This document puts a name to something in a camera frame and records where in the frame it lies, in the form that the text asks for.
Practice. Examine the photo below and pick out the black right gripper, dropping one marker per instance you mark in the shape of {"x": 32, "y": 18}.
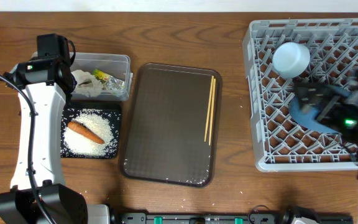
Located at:
{"x": 337, "y": 102}

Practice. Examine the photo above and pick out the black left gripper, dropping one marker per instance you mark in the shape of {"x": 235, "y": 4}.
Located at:
{"x": 74, "y": 87}

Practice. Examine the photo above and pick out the white tissue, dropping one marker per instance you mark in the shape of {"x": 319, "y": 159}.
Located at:
{"x": 87, "y": 84}

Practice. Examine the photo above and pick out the dark blue plate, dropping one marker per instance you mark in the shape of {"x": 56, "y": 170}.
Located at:
{"x": 307, "y": 120}

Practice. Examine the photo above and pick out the foil snack wrapper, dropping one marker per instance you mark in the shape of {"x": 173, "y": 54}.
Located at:
{"x": 109, "y": 82}

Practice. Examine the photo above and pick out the orange carrot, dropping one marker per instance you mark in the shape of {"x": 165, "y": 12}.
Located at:
{"x": 82, "y": 130}

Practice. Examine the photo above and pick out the white rice pile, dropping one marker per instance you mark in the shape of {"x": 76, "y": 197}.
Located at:
{"x": 92, "y": 146}

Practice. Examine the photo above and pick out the light blue bowl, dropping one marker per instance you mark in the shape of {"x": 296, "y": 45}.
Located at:
{"x": 291, "y": 60}

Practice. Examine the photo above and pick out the wooden chopstick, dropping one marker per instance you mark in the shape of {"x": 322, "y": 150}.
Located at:
{"x": 209, "y": 108}
{"x": 211, "y": 114}

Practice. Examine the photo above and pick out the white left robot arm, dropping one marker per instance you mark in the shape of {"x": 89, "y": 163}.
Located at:
{"x": 38, "y": 192}

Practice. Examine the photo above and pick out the grey dishwasher rack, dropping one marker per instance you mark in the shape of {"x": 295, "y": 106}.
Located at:
{"x": 279, "y": 143}

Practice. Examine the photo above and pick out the black tray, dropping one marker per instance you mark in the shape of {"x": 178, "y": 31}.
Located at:
{"x": 89, "y": 132}

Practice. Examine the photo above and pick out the brown serving tray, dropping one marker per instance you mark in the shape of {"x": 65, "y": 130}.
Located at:
{"x": 165, "y": 130}

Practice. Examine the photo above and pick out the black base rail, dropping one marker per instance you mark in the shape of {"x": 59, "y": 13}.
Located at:
{"x": 260, "y": 214}

